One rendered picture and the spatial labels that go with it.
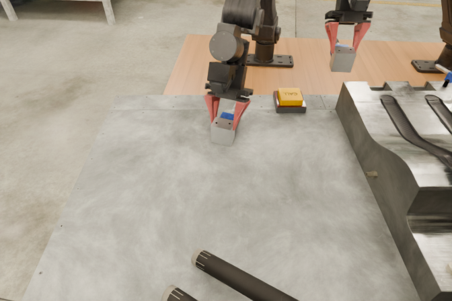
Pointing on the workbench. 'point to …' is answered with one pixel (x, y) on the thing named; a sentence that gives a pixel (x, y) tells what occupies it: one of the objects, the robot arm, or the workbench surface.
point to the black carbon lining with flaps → (399, 119)
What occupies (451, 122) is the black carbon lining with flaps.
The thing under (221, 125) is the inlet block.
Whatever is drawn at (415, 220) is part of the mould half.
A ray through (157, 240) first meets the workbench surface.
